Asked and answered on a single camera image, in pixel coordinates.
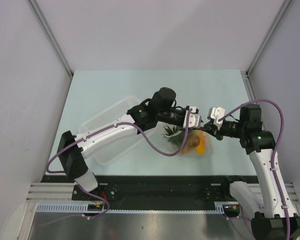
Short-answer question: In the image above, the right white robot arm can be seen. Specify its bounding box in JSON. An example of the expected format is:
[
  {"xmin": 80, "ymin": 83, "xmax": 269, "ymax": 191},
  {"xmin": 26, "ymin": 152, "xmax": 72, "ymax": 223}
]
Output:
[{"xmin": 203, "ymin": 104, "xmax": 300, "ymax": 240}]

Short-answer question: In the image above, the left aluminium frame post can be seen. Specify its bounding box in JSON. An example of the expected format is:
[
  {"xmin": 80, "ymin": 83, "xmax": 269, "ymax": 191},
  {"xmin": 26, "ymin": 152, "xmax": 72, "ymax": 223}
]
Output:
[{"xmin": 26, "ymin": 0, "xmax": 74, "ymax": 77}]

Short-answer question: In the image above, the toy pineapple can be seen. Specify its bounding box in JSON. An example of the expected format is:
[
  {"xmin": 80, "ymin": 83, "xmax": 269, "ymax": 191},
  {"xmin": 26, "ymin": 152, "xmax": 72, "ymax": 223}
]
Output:
[{"xmin": 163, "ymin": 125, "xmax": 185, "ymax": 152}]

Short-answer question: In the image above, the aluminium frame post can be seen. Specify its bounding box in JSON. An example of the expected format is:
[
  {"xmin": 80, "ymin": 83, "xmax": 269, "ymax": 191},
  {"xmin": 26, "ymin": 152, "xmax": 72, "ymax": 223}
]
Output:
[
  {"xmin": 26, "ymin": 0, "xmax": 74, "ymax": 77},
  {"xmin": 246, "ymin": 0, "xmax": 293, "ymax": 76}
]

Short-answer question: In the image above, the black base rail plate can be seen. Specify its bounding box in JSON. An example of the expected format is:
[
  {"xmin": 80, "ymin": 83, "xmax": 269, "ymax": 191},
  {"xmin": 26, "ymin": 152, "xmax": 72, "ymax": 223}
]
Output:
[{"xmin": 41, "ymin": 175, "xmax": 282, "ymax": 211}]

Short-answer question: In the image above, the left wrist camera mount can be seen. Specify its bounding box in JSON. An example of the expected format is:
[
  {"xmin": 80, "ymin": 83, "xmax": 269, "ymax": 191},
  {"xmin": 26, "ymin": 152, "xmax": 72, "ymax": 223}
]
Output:
[{"xmin": 182, "ymin": 105, "xmax": 202, "ymax": 129}]

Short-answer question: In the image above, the right aluminium frame post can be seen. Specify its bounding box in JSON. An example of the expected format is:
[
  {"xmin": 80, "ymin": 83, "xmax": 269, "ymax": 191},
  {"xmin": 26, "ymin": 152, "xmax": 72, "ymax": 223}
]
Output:
[{"xmin": 246, "ymin": 0, "xmax": 293, "ymax": 76}]

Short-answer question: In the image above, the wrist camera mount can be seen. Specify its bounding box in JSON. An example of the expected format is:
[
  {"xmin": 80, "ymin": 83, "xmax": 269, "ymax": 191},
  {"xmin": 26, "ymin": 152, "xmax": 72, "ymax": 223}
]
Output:
[
  {"xmin": 182, "ymin": 105, "xmax": 202, "ymax": 129},
  {"xmin": 207, "ymin": 106, "xmax": 226, "ymax": 126}
]

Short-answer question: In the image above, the orange papaya slice toy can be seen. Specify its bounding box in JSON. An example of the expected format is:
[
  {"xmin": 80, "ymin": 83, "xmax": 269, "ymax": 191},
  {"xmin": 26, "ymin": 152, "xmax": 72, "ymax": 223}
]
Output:
[{"xmin": 193, "ymin": 131, "xmax": 207, "ymax": 155}]

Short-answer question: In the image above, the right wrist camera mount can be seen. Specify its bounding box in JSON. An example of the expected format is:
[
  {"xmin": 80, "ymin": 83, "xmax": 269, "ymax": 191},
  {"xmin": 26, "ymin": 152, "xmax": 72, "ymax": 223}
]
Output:
[{"xmin": 207, "ymin": 106, "xmax": 226, "ymax": 126}]

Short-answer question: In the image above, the white plastic basket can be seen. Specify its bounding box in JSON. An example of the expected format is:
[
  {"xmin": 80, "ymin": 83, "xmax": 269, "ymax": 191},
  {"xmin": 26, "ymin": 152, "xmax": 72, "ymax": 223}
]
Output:
[{"xmin": 76, "ymin": 95, "xmax": 145, "ymax": 166}]

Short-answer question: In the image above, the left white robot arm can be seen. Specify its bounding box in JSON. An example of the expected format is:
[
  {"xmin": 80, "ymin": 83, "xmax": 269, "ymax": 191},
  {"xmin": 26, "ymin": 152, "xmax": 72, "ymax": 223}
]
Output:
[{"xmin": 57, "ymin": 87, "xmax": 191, "ymax": 200}]

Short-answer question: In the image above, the clear zip top bag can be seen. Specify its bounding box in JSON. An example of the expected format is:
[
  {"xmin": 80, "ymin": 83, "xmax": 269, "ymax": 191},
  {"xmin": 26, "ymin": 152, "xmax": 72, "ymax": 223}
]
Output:
[{"xmin": 162, "ymin": 124, "xmax": 215, "ymax": 157}]

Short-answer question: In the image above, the brown kiwi toy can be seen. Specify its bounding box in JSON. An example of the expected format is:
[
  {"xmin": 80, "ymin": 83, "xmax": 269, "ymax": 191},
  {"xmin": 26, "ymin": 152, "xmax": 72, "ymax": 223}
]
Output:
[{"xmin": 185, "ymin": 135, "xmax": 201, "ymax": 148}]

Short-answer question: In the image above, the white cable duct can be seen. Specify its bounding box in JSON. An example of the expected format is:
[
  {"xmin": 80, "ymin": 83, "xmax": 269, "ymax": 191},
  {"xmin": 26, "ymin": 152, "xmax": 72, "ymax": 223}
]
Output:
[{"xmin": 36, "ymin": 201, "xmax": 241, "ymax": 216}]

